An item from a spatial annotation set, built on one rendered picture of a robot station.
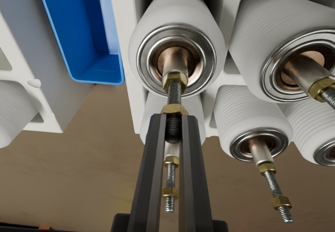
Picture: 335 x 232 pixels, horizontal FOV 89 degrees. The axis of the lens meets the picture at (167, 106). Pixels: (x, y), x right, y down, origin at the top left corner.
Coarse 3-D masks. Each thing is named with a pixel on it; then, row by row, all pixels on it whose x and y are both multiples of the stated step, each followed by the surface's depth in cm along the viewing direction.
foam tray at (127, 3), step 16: (112, 0) 19; (128, 0) 19; (144, 0) 25; (208, 0) 28; (224, 0) 19; (320, 0) 20; (128, 16) 20; (224, 16) 20; (128, 32) 22; (224, 32) 21; (128, 64) 25; (224, 64) 27; (128, 80) 26; (224, 80) 25; (240, 80) 25; (144, 96) 29; (208, 96) 27; (208, 112) 30; (208, 128) 32
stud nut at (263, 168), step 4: (264, 164) 21; (268, 164) 21; (272, 164) 21; (260, 168) 21; (264, 168) 20; (268, 168) 20; (272, 168) 20; (260, 172) 21; (264, 172) 21; (276, 172) 20
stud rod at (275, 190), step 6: (270, 174) 20; (270, 180) 20; (276, 180) 20; (270, 186) 19; (276, 186) 19; (276, 192) 19; (282, 210) 17; (288, 210) 17; (282, 216) 17; (288, 216) 17; (288, 222) 17
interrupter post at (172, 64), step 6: (174, 54) 16; (168, 60) 15; (174, 60) 15; (180, 60) 15; (168, 66) 14; (174, 66) 14; (180, 66) 14; (186, 66) 15; (168, 72) 14; (174, 72) 14; (180, 72) 14; (186, 72) 14; (162, 78) 14; (186, 78) 14
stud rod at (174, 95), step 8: (168, 88) 13; (176, 88) 13; (168, 96) 12; (176, 96) 12; (168, 120) 10; (176, 120) 10; (168, 128) 10; (176, 128) 10; (168, 136) 9; (176, 136) 9
